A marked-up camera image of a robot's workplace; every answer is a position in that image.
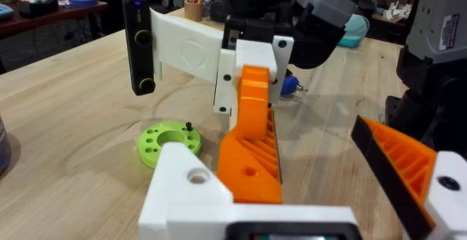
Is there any heap of white parts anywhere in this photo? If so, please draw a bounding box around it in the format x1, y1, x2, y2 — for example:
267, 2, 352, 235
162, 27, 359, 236
382, 0, 414, 20

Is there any blue electric screwdriver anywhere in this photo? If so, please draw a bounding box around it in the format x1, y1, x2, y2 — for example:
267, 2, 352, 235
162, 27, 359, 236
279, 69, 309, 96

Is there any teal plastic object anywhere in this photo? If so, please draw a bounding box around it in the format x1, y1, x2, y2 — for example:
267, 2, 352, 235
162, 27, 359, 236
336, 13, 371, 49

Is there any dark brown side table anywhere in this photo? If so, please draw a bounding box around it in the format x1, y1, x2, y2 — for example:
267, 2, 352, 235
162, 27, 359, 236
0, 0, 109, 40

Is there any orange ribbed wedge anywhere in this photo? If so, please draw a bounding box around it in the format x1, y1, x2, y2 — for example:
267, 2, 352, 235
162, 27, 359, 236
216, 107, 284, 205

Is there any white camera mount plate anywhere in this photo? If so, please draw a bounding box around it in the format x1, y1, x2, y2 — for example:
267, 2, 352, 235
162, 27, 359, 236
149, 7, 224, 85

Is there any blue tape ring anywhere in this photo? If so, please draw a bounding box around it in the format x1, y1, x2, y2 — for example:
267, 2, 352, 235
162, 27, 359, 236
68, 0, 99, 9

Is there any green disc with holes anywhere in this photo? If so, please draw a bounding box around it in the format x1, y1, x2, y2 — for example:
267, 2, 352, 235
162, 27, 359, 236
137, 120, 203, 170

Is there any black box with tools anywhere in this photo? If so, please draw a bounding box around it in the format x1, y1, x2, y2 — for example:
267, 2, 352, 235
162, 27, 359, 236
18, 0, 60, 19

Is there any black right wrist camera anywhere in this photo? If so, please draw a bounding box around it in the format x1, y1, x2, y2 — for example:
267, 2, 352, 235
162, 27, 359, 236
122, 0, 157, 97

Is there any brown cup with wooden cutlery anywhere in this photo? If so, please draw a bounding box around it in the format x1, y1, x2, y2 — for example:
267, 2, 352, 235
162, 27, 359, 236
183, 0, 211, 23

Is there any white orange left gripper right finger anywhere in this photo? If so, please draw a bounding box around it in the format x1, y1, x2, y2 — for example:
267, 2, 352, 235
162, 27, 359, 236
350, 115, 467, 240

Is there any bare white left gripper left finger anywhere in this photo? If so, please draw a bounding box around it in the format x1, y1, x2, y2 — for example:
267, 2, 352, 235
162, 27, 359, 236
138, 141, 235, 240

